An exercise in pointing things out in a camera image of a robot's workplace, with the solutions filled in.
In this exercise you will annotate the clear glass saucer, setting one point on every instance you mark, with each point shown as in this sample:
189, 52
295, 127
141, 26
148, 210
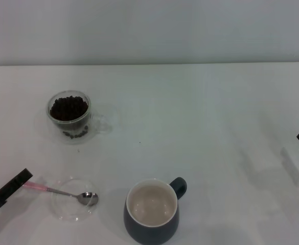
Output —
70, 211

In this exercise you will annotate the dark green ceramic mug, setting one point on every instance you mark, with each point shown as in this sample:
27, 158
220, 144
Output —
149, 229

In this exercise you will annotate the clear double-wall glass cup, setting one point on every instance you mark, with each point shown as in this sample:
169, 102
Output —
98, 123

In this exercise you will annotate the dark roasted coffee beans pile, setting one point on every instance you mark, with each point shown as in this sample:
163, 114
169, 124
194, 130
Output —
68, 108

